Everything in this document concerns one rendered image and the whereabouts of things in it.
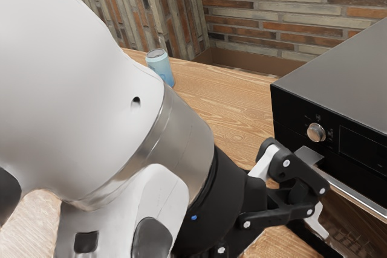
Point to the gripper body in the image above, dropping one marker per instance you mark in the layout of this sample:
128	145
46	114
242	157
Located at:
223	191

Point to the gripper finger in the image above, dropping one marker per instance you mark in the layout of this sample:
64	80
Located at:
278	216
290	167

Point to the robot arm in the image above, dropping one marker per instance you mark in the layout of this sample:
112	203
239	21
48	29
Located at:
66	89

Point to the black oven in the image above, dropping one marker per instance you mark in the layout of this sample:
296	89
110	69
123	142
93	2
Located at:
347	95

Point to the light blue can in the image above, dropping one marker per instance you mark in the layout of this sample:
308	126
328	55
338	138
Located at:
161	66

